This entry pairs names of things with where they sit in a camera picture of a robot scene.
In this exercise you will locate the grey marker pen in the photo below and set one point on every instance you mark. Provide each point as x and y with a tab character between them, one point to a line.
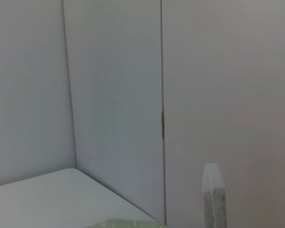
215	204

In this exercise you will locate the pale green glass fruit plate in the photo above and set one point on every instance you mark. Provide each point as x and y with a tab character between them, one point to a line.
128	223

